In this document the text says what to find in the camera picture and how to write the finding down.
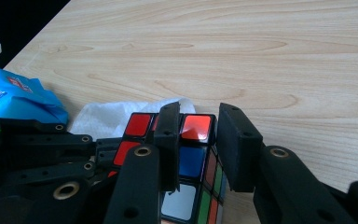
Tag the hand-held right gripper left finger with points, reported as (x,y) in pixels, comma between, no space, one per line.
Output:
(169,146)

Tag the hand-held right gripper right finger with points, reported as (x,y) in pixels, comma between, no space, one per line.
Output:
(239,155)

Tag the multicoloured puzzle cube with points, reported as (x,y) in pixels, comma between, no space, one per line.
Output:
(192,161)

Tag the white tissue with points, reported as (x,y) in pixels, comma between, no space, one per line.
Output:
(105,119)

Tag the blue tissue pack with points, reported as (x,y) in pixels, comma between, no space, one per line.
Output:
(21,99)

